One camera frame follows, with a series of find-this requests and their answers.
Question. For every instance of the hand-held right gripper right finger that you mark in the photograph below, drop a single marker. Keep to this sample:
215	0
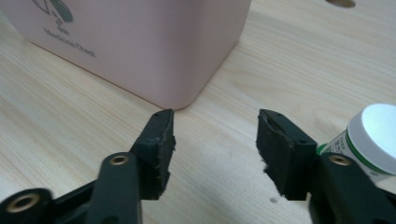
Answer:
286	155

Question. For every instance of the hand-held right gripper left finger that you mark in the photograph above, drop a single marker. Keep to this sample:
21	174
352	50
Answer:
154	155

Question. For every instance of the white bottle with green label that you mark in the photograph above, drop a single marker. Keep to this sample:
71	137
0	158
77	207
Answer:
370	140

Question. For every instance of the pink plastic storage box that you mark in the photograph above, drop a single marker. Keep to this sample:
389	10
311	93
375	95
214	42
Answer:
140	46

